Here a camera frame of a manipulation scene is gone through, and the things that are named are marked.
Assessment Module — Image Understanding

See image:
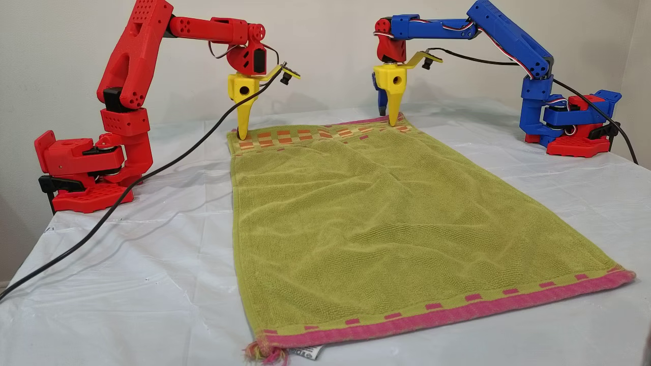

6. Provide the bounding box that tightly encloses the green towel with pink borders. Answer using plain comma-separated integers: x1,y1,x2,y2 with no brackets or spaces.
226,113,636,365

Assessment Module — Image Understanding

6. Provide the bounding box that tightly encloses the white tablecloth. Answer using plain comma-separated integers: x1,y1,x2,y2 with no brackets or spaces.
0,97,651,366

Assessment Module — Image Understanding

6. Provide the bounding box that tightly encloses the camera board on blue arm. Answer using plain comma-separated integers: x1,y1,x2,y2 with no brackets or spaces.
404,49,443,71

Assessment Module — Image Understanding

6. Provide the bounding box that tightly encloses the camera board on red arm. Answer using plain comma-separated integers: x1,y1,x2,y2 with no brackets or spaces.
262,62,301,86

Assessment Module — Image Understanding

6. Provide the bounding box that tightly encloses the black camera cable of red arm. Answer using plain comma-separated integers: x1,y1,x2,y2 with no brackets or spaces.
0,64,285,300

